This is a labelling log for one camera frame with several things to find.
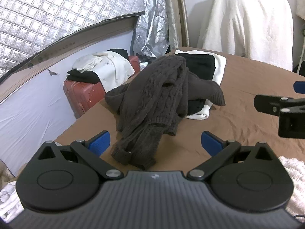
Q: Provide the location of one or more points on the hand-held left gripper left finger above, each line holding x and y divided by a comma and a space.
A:
100, 142

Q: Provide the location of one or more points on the white patterned garment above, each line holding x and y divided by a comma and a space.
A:
116, 66

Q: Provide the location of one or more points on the red suitcase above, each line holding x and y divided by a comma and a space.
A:
81, 93

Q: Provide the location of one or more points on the white fleece blanket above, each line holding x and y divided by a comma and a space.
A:
245, 23

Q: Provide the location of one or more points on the beige curtain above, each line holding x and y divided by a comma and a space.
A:
172, 16

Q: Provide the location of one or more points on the silver quilted insulation sheet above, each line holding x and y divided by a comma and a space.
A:
59, 9

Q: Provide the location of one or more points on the white folded garment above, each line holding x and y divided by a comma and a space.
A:
220, 69

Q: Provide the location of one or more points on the white fluffy blanket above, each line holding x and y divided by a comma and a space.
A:
295, 171

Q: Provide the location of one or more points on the silver foil sheet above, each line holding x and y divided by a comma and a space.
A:
152, 28

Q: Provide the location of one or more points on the dark brown knit sweater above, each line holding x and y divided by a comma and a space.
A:
152, 95

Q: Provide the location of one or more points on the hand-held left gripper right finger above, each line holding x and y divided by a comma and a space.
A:
211, 142

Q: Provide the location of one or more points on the black folded garment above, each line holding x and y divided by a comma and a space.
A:
200, 64

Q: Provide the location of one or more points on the white crumpled cloth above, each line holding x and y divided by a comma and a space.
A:
7, 195

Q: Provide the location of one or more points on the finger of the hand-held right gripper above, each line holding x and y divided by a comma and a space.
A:
269, 103
299, 87

